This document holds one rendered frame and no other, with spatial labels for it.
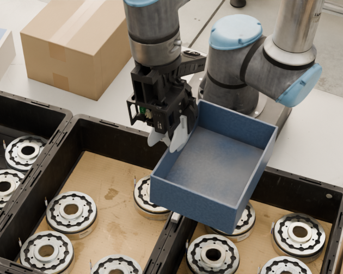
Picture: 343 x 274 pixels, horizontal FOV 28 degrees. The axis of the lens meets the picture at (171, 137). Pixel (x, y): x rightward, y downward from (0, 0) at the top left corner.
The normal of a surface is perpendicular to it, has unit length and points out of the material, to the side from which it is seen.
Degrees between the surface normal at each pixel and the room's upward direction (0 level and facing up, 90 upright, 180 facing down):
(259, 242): 0
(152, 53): 86
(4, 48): 90
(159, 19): 84
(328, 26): 0
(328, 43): 0
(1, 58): 90
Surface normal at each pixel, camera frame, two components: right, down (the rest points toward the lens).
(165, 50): 0.38, 0.60
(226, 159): 0.04, -0.68
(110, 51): 0.91, 0.31
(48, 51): -0.41, 0.66
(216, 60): -0.71, 0.52
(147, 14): -0.07, 0.69
